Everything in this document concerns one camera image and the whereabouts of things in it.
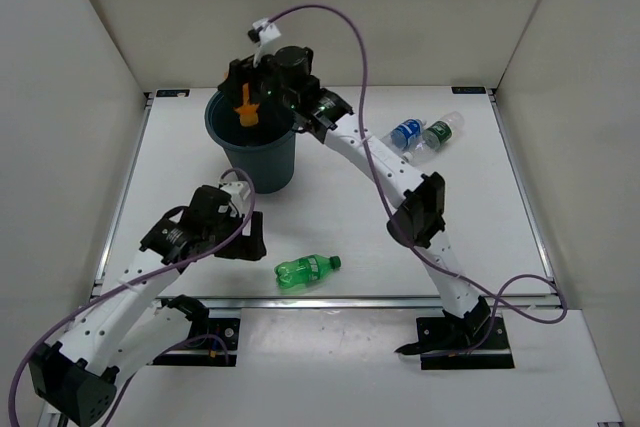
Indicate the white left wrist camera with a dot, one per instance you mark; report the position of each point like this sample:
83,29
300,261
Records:
240,195

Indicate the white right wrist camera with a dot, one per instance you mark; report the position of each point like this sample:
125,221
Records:
262,34

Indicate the left corner table label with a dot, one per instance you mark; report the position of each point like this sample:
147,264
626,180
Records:
172,93

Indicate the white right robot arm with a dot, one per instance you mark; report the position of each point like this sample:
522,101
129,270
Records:
417,216

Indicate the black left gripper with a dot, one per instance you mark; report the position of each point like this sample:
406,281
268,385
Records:
251,247

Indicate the orange juice bottle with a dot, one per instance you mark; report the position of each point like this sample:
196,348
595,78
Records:
247,111

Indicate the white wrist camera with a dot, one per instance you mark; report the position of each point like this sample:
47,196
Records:
240,195
262,34

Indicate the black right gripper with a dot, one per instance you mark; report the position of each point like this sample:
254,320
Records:
246,70

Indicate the green plastic soda bottle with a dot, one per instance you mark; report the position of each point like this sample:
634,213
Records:
305,271

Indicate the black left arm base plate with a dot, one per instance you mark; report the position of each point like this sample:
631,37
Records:
214,344

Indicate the aluminium table edge rail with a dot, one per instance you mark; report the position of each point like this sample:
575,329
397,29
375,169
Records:
331,303

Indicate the dark teal plastic bin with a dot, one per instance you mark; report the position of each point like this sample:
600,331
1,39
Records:
266,151

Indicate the right corner table label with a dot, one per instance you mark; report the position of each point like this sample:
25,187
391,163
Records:
468,90

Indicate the clear bottle blue label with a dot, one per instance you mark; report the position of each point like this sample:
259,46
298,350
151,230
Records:
403,139

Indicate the clear bottle green label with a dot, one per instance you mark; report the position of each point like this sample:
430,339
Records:
436,136

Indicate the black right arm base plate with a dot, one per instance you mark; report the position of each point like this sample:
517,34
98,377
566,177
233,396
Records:
493,354

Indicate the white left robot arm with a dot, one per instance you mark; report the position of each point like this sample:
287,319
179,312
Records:
81,373

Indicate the corner table label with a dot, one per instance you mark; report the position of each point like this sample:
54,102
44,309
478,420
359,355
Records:
172,93
468,90

